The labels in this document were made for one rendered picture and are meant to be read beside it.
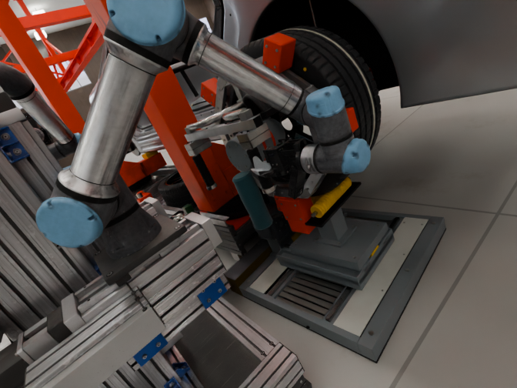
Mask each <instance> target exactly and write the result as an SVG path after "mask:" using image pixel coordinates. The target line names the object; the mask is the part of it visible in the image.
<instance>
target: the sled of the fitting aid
mask: <svg viewBox="0 0 517 388"><path fill-rule="evenodd" d="M301 234H302V233H301V232H296V233H295V234H294V235H293V236H292V237H291V238H292V239H291V240H290V241H289V242H288V243H287V244H285V245H284V247H283V248H282V249H281V250H280V251H279V252H278V253H277V254H276V256H277V258H278V260H279V262H280V265H281V266H286V267H288V268H291V269H295V270H298V271H301V272H304V273H308V274H310V275H313V276H317V277H320V278H323V279H327V280H329V281H333V282H335V283H339V284H342V285H344V286H349V287H352V288H354V289H358V290H361V291H362V290H363V288H364V287H365V285H366V283H367V282H368V281H369V279H370V277H371V276H372V274H373V273H374V272H375V270H376V268H377V267H378V265H379V263H380V262H381V261H382V259H383V257H384V256H385V254H386V253H387V252H388V250H389V248H390V247H391V245H392V244H393V242H394V241H395V238H394V235H393V231H392V228H388V231H387V232H386V234H385V235H384V236H383V238H382V240H381V241H380V242H379V244H378V245H377V246H376V248H375V250H374V251H373V252H372V254H371V256H370V257H369V258H368V260H367V261H366V262H365V264H364V266H363V267H362V268H361V269H360V271H358V270H355V269H350V268H347V267H344V266H338V265H336V264H332V263H327V262H323V261H321V260H317V259H312V258H308V257H306V256H300V255H297V254H294V253H292V252H291V250H290V248H289V247H290V245H291V244H292V243H293V242H294V241H295V240H296V239H297V238H298V237H299V236H300V235H301Z"/></svg>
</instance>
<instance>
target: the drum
mask: <svg viewBox="0 0 517 388"><path fill-rule="evenodd" d="M263 122H266V123H267V125H268V128H269V131H270V133H271V135H272V136H271V137H270V138H268V139H267V140H265V141H264V142H263V143H261V144H260V145H258V146H256V147H257V148H258V151H259V153H260V155H261V157H262V160H263V161H265V160H266V159H265V155H264V153H263V150H266V148H267V147H269V146H270V147H272V146H276V145H277V144H279V141H278V139H285V130H284V129H283V127H282V125H281V124H280V123H279V122H278V121H277V120H275V119H266V120H265V121H263ZM239 133H241V132H239ZM239 133H237V134H236V135H235V137H234V138H233V139H230V140H229V141H228V142H227V143H226V147H225V150H226V154H227V156H228V159H229V160H230V162H231V163H232V164H233V166H234V167H235V168H237V169H239V170H241V171H243V172H247V171H249V170H250V169H251V168H252V167H253V166H252V164H251V161H250V159H249V157H248V154H247V150H248V149H246V150H243V149H242V147H241V145H240V143H239V140H238V138H237V135H238V134H239Z"/></svg>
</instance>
